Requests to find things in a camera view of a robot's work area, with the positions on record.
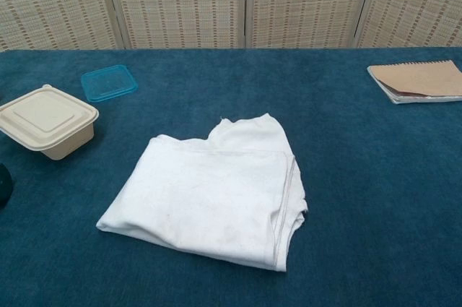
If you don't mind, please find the white T-shirt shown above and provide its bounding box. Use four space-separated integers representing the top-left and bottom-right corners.
95 112 310 272

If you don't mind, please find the beige lidded food box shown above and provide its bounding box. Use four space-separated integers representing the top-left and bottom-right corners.
0 85 100 161

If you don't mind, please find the blue plush table cover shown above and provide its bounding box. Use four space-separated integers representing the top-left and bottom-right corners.
0 46 462 307

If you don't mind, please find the blue square plastic lid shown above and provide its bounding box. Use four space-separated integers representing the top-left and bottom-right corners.
80 64 139 103

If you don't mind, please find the woven folding screen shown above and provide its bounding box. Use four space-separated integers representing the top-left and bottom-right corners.
0 0 462 51

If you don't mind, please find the brown spiral notebook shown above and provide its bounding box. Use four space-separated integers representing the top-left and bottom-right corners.
367 59 462 105

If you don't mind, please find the dark teal open box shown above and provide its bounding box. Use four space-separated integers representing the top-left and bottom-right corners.
0 163 14 207

